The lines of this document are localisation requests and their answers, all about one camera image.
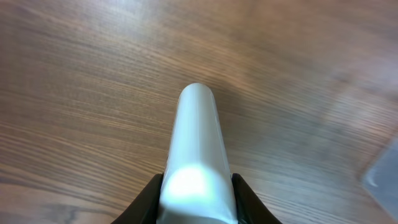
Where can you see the clear plastic container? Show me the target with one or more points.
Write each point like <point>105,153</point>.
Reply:
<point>380,179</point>

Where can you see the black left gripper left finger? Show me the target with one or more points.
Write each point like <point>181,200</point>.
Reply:
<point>144,208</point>

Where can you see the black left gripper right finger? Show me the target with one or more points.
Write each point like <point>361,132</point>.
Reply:
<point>250,209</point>

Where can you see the white spray bottle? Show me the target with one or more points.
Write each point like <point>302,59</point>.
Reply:
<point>197,186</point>

